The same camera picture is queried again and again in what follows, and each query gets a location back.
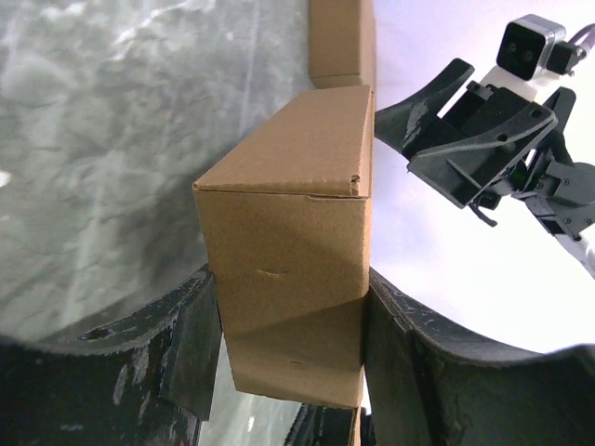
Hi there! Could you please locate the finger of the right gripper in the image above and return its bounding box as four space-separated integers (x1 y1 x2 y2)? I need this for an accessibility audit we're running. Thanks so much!
407 87 576 209
375 58 475 158

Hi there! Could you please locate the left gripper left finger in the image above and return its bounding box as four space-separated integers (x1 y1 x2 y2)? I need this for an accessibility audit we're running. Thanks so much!
1 268 221 445

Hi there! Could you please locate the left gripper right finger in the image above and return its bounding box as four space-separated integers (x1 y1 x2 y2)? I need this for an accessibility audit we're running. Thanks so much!
365 272 594 445

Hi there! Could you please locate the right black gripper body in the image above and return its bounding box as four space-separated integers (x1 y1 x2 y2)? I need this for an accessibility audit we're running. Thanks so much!
436 81 544 139

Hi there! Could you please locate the brown cardboard box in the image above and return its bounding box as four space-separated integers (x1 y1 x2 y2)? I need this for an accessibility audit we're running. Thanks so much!
193 85 374 408

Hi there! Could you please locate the small folded cardboard box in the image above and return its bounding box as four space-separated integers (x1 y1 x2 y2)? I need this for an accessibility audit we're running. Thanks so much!
309 0 377 88

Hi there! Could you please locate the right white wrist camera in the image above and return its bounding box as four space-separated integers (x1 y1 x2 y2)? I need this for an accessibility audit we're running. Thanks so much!
481 14 594 103

